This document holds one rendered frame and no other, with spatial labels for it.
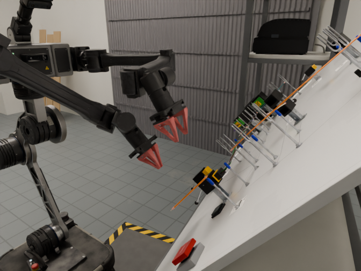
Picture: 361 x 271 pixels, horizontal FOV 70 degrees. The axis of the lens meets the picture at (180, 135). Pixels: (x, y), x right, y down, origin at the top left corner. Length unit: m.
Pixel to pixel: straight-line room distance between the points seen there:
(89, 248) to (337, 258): 1.44
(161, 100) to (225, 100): 2.78
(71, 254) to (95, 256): 0.16
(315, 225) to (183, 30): 2.98
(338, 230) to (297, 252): 0.25
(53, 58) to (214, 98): 2.51
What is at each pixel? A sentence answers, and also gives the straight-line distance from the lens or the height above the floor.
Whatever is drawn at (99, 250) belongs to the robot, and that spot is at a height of 0.24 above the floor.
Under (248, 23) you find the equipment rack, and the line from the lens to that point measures 1.61.
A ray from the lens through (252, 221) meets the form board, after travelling 0.51.
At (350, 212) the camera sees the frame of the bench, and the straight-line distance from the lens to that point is 1.47.
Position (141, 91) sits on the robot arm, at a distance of 0.77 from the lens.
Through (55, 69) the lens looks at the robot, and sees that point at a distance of 1.40.
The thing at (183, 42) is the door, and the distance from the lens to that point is 3.72.
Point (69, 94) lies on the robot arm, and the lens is 0.80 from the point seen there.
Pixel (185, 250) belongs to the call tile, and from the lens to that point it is 0.60.
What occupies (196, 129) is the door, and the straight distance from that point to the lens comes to 3.82.
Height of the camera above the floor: 1.55
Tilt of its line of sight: 21 degrees down
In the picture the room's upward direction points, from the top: straight up
